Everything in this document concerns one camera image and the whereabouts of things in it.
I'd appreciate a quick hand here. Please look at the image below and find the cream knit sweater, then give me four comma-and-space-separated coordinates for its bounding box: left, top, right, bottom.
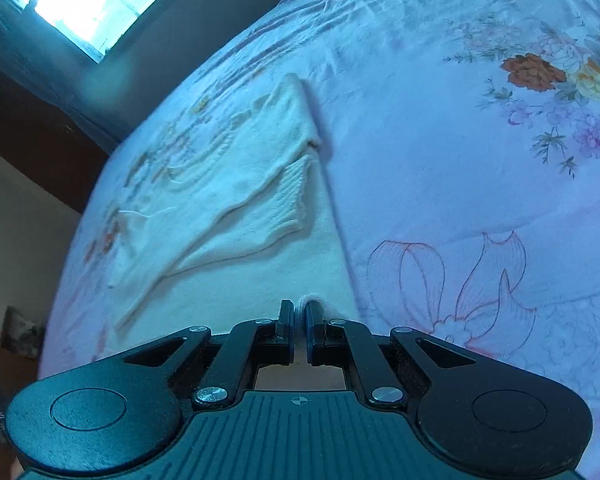
107, 71, 364, 391

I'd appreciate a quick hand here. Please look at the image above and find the floral pink bed sheet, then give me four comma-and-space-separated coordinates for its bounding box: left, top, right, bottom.
40, 0, 600, 479

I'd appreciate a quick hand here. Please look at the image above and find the clutter beside bed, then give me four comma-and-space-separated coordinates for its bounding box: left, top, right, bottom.
0, 307, 45, 479

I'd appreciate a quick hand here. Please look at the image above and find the dark wooden door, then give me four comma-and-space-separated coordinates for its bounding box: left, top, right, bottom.
0, 71, 108, 212

